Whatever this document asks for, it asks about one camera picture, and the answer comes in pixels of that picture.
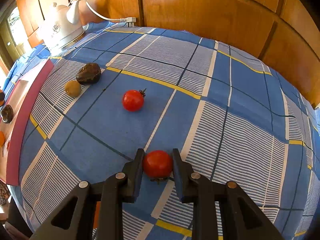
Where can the round metal kettle base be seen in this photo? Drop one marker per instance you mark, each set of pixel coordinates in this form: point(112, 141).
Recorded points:
point(68, 44)

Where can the red cherry tomato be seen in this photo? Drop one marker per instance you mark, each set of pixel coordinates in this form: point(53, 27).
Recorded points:
point(132, 101)
point(157, 163)

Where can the blue plaid cloth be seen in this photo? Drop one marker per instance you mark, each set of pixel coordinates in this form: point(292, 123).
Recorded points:
point(225, 105)

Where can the white floral ceramic kettle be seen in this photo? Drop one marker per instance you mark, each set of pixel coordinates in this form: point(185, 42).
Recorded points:
point(60, 27)

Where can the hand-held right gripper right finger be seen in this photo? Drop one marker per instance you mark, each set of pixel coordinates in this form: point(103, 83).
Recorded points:
point(177, 177)

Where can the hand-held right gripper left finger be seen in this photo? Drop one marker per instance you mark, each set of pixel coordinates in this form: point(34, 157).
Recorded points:
point(136, 177)

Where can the orange mandarin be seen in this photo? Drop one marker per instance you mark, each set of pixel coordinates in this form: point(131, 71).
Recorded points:
point(1, 138)
point(1, 102)

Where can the yellow-brown longan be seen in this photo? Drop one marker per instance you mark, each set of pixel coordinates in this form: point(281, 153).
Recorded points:
point(72, 88)

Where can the wooden wardrobe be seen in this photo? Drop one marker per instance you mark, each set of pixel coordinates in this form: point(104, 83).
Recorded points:
point(200, 5)

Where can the pink-edged white cardboard box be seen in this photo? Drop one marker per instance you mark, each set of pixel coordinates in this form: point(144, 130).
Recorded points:
point(17, 142)

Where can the wooden door with glass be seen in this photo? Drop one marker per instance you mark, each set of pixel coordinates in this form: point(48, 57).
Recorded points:
point(10, 42)

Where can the dark brown water chestnut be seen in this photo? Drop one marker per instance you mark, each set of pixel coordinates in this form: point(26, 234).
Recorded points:
point(88, 73)
point(7, 114)

